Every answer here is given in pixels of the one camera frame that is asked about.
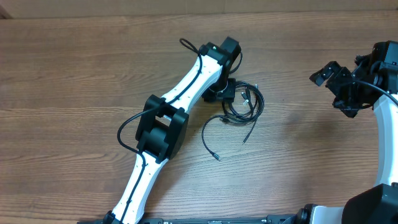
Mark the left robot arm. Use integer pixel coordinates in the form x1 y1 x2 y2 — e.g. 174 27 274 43
103 37 242 224

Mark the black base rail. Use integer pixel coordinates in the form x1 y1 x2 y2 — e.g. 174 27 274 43
77 213 305 224

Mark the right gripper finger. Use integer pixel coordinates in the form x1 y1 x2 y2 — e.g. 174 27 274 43
332 98 358 118
309 61 341 86

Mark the thin black USB cable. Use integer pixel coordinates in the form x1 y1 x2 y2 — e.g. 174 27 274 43
201 90 261 162

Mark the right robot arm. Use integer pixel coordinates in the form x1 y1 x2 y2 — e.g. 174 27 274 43
292 40 397 224

